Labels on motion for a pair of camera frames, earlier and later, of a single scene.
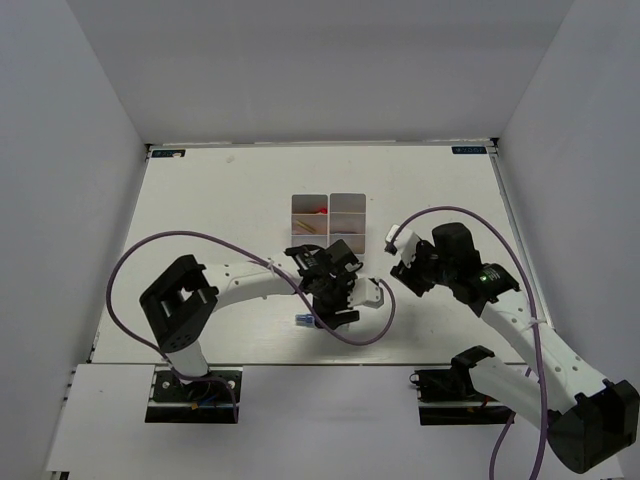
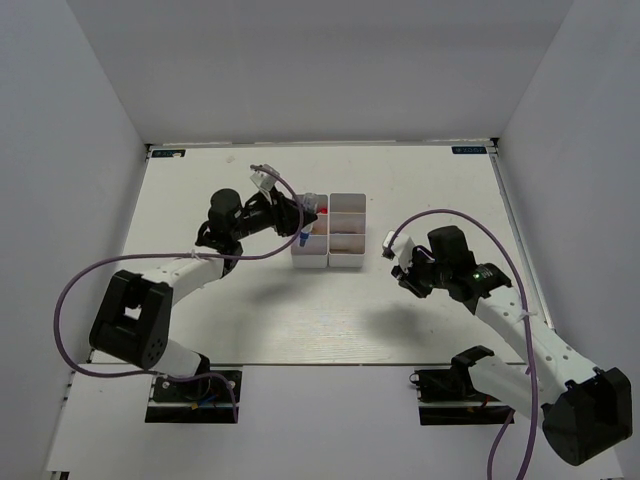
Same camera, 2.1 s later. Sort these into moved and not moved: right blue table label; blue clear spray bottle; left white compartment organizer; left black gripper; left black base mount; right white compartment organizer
Moved: blue clear spray bottle; left black gripper
Not moved: left black base mount; right blue table label; right white compartment organizer; left white compartment organizer
